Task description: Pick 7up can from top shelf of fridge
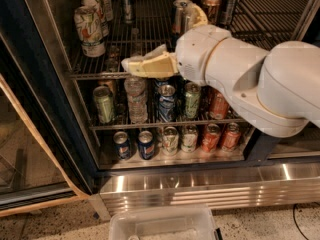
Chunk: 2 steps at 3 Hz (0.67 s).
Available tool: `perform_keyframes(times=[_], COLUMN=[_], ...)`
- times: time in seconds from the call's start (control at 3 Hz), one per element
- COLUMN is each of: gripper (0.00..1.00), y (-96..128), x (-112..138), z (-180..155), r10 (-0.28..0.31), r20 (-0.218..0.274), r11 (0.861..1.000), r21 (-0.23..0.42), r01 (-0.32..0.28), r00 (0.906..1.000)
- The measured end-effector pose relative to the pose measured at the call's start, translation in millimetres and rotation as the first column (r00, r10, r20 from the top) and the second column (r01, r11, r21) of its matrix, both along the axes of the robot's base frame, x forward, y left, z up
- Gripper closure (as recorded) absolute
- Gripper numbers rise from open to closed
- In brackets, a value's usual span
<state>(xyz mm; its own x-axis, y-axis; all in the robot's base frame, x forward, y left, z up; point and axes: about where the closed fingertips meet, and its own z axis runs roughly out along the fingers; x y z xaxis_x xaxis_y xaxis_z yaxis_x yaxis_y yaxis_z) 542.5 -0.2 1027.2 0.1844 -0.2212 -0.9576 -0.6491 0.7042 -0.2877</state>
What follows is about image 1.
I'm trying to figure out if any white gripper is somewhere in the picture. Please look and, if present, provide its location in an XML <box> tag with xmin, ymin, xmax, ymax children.
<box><xmin>121</xmin><ymin>3</ymin><xmax>231</xmax><ymax>86</ymax></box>

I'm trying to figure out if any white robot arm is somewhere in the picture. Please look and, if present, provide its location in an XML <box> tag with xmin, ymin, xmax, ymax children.
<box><xmin>121</xmin><ymin>3</ymin><xmax>320</xmax><ymax>138</ymax></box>

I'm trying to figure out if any front silver Red Bull can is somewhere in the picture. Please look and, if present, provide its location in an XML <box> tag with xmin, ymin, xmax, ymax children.
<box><xmin>181</xmin><ymin>6</ymin><xmax>196</xmax><ymax>34</ymax></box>

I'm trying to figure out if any silver red bull can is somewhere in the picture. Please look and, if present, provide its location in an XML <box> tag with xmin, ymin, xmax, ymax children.
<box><xmin>171</xmin><ymin>0</ymin><xmax>191</xmax><ymax>48</ymax></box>
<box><xmin>181</xmin><ymin>6</ymin><xmax>196</xmax><ymax>34</ymax></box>

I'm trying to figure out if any green Mountain Dew can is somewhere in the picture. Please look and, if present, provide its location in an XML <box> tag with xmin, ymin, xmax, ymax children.
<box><xmin>184</xmin><ymin>82</ymin><xmax>201</xmax><ymax>119</ymax></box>

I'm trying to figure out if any front gold tall can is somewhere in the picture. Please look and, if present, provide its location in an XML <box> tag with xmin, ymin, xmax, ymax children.
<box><xmin>201</xmin><ymin>0</ymin><xmax>221</xmax><ymax>25</ymax></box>

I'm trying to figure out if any blue Pepsi can middle shelf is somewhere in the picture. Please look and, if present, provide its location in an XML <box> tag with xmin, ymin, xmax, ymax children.
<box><xmin>158</xmin><ymin>84</ymin><xmax>176</xmax><ymax>122</ymax></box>

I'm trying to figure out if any black tall energy can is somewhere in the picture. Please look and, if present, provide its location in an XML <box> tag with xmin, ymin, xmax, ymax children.
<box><xmin>219</xmin><ymin>0</ymin><xmax>238</xmax><ymax>27</ymax></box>

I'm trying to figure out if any dark slim can top shelf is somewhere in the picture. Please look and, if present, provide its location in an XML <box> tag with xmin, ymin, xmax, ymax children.
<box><xmin>120</xmin><ymin>0</ymin><xmax>135</xmax><ymax>24</ymax></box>

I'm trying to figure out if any orange soda can middle shelf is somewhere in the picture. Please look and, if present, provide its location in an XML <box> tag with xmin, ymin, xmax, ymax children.
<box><xmin>209</xmin><ymin>90</ymin><xmax>229</xmax><ymax>120</ymax></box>

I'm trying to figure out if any green can middle shelf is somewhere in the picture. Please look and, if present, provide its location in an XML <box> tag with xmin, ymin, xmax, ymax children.
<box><xmin>93</xmin><ymin>86</ymin><xmax>114</xmax><ymax>124</ymax></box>

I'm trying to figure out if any right 7up can bottom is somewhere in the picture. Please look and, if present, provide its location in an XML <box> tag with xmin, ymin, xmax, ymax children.
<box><xmin>181</xmin><ymin>125</ymin><xmax>198</xmax><ymax>153</ymax></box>

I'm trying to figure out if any left 7up can bottom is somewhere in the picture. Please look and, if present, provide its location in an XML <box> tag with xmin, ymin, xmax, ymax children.
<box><xmin>162</xmin><ymin>127</ymin><xmax>179</xmax><ymax>155</ymax></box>

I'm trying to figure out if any left orange can bottom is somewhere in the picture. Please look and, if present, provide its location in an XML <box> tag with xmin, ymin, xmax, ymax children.
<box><xmin>201</xmin><ymin>123</ymin><xmax>221</xmax><ymax>153</ymax></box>

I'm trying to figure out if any right Pepsi can bottom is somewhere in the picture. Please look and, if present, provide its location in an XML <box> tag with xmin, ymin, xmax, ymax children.
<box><xmin>138</xmin><ymin>130</ymin><xmax>154</xmax><ymax>160</ymax></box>

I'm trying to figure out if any pepsi can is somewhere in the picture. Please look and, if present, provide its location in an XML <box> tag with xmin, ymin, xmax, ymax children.
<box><xmin>138</xmin><ymin>130</ymin><xmax>154</xmax><ymax>160</ymax></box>
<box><xmin>113</xmin><ymin>131</ymin><xmax>131</xmax><ymax>160</ymax></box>

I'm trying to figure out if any left Pepsi can bottom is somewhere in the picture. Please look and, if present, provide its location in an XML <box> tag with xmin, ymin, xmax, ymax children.
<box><xmin>113</xmin><ymin>131</ymin><xmax>131</xmax><ymax>160</ymax></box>

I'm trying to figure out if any stainless steel fridge base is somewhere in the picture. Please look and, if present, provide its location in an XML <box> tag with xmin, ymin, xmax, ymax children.
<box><xmin>89</xmin><ymin>163</ymin><xmax>320</xmax><ymax>221</ymax></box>

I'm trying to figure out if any open glass fridge door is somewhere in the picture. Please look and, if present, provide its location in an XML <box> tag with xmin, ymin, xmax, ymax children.
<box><xmin>0</xmin><ymin>42</ymin><xmax>88</xmax><ymax>217</ymax></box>

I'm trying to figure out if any clear plastic water bottle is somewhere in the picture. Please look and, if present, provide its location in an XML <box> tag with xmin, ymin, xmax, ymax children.
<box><xmin>124</xmin><ymin>76</ymin><xmax>148</xmax><ymax>124</ymax></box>

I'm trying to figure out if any clear plastic bin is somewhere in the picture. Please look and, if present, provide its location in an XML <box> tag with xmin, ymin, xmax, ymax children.
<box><xmin>109</xmin><ymin>205</ymin><xmax>223</xmax><ymax>240</ymax></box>

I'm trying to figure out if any top wire shelf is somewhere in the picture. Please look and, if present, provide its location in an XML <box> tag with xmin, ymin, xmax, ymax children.
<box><xmin>71</xmin><ymin>0</ymin><xmax>308</xmax><ymax>80</ymax></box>

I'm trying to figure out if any wire shelf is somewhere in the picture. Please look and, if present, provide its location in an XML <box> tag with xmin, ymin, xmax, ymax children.
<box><xmin>78</xmin><ymin>79</ymin><xmax>247</xmax><ymax>131</ymax></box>
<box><xmin>71</xmin><ymin>0</ymin><xmax>308</xmax><ymax>80</ymax></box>

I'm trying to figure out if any middle wire shelf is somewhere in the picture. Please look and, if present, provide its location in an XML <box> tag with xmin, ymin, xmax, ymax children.
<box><xmin>78</xmin><ymin>79</ymin><xmax>247</xmax><ymax>131</ymax></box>

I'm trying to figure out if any black floor cable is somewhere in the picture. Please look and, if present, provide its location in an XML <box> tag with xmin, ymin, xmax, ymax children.
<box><xmin>292</xmin><ymin>202</ymin><xmax>320</xmax><ymax>240</ymax></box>

